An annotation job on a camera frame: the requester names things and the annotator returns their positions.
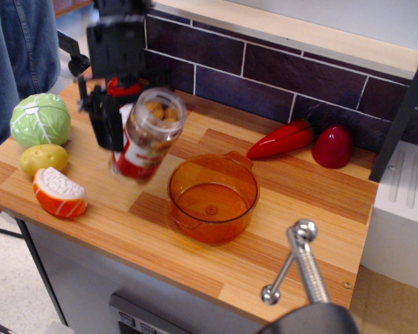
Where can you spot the metal clamp screw handle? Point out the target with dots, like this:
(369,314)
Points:
(321,315)

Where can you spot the red toy strawberry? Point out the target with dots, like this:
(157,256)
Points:
(121,87)

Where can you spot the orange transparent plastic pot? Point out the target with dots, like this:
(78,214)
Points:
(213,196)

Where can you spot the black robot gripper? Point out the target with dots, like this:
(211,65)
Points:
(117,49)

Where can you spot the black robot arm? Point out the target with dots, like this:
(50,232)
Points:
(110,8)

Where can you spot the green toy cabbage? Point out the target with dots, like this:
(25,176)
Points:
(40,119)

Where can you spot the clear almond jar red label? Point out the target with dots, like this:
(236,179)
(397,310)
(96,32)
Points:
(153,125)

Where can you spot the grey oven control panel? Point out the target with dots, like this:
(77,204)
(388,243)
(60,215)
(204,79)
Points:
(131,318)

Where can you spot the wooden upper shelf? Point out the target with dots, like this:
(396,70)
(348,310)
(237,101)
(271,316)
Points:
(332,43)

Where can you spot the yellow toy potato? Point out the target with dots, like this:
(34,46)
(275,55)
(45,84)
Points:
(43,156)

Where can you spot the person in blue jeans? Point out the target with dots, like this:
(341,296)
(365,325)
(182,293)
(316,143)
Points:
(29,54)

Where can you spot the black office chair base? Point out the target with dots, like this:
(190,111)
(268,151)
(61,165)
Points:
(78,62)

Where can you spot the orange white salmon sushi toy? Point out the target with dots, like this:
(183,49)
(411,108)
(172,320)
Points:
(59,195)

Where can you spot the white jar lid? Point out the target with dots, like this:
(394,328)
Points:
(125,112)

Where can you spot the red toy chili pepper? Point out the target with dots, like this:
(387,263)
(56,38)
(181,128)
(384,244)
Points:
(292,136)

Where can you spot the dark red toy pepper half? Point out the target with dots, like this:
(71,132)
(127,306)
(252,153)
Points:
(333,147)

